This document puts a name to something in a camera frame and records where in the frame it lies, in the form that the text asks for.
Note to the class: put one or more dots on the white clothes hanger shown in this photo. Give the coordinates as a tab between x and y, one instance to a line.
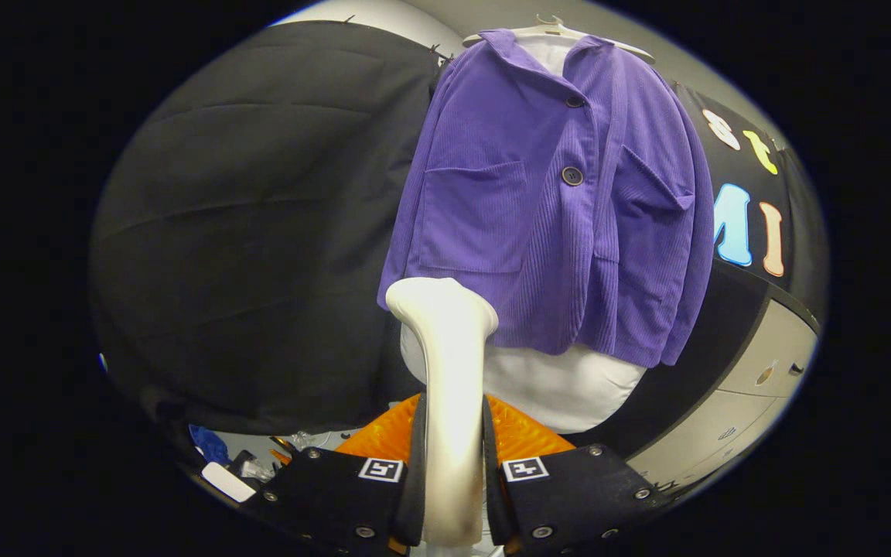
561	31

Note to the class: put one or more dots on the grey cabinet with dark top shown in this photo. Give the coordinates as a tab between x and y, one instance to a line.
755	379

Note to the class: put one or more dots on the white undershirt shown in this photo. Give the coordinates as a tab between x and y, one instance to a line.
561	387

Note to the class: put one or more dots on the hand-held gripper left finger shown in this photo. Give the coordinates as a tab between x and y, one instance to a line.
337	495

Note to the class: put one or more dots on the white rounded block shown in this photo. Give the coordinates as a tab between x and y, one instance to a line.
227	481

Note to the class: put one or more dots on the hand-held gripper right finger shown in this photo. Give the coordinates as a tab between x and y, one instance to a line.
569	495

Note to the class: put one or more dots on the white garment steamer head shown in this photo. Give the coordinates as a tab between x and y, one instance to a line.
453	402

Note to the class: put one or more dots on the blue crumpled object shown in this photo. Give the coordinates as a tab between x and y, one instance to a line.
209	445

